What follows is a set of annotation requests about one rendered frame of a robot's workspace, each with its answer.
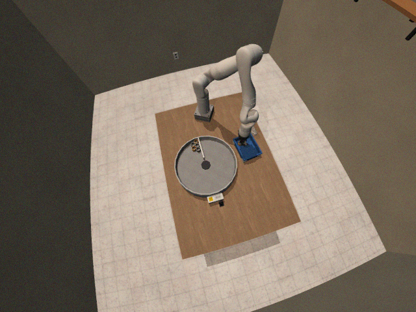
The blue open tray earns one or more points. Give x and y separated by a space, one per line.
250 151

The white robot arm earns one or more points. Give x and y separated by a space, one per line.
246 57

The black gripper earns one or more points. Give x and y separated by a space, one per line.
242 140

